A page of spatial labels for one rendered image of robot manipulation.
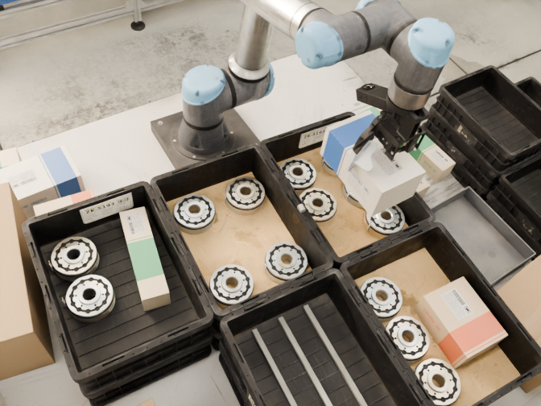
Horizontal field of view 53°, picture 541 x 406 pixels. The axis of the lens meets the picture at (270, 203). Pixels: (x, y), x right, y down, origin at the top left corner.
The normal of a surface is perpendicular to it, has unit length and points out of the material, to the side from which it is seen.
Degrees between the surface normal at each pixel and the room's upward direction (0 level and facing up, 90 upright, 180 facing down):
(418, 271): 0
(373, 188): 90
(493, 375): 0
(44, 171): 0
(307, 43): 88
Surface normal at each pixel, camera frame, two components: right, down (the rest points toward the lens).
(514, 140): 0.10, -0.56
